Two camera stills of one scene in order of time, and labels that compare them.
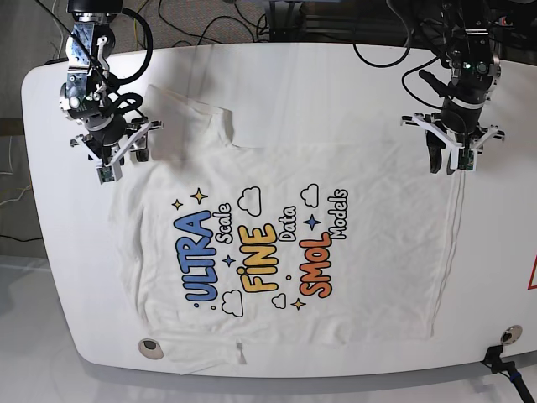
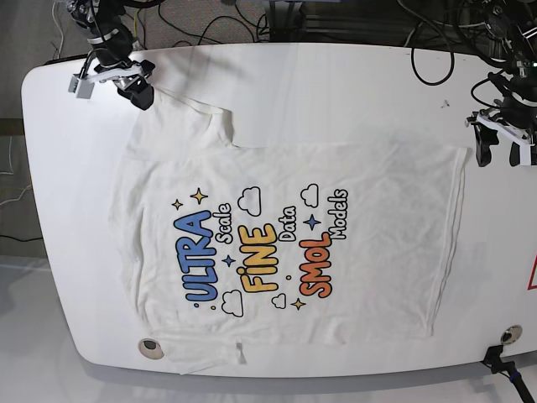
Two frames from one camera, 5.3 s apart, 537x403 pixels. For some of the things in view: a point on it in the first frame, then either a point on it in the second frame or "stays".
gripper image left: [107, 148] -> [134, 74]
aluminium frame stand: [286, 23] stays
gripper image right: [461, 126] -> [487, 122]
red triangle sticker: [530, 286] stays
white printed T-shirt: [221, 247] stays
